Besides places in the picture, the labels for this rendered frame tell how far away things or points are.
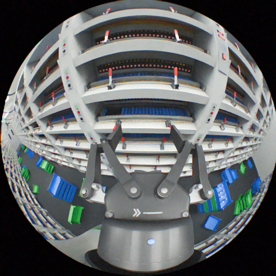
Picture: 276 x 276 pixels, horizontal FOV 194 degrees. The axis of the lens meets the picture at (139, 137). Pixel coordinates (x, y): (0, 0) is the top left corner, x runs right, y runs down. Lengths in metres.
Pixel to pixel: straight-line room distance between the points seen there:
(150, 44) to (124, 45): 0.09
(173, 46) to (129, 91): 0.25
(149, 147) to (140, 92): 0.37
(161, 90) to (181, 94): 0.09
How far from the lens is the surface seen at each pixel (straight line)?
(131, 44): 0.36
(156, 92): 0.34
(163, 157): 0.74
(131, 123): 0.43
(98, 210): 1.34
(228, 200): 1.26
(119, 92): 0.35
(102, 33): 0.66
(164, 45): 0.36
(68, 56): 0.49
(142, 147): 0.56
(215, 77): 0.46
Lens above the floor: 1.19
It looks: 44 degrees down
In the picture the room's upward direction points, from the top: 2 degrees counter-clockwise
